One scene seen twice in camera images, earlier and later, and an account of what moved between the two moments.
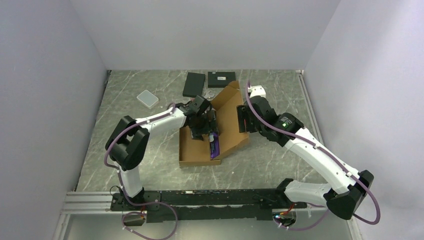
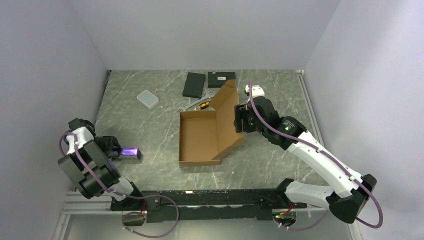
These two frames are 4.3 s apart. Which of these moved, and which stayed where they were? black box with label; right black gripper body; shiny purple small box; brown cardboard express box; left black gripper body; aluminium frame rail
Moved: shiny purple small box; left black gripper body
Stayed: black box with label; aluminium frame rail; right black gripper body; brown cardboard express box
